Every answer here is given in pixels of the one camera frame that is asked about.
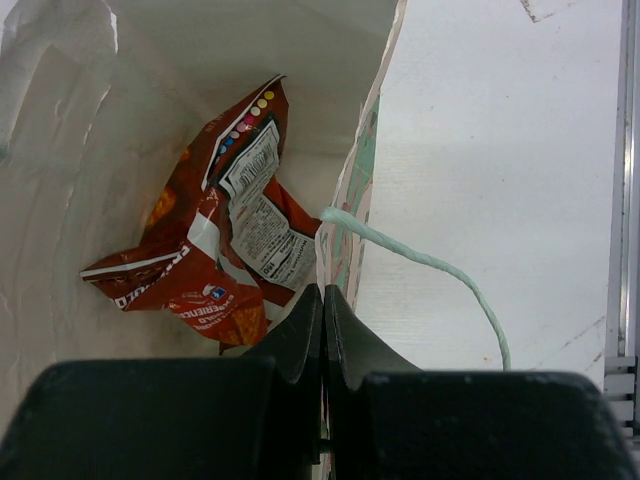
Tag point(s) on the red chips bag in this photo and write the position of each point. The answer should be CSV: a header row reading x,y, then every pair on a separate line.
x,y
226,247

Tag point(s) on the green paper bag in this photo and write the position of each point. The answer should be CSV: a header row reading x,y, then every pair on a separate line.
x,y
100,99

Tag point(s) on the aluminium mounting rail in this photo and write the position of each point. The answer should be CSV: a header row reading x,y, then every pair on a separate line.
x,y
621,368

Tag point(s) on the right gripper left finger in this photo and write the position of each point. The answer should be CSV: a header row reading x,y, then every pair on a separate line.
x,y
255,416

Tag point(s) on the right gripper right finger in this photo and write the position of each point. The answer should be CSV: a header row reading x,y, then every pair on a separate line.
x,y
392,420

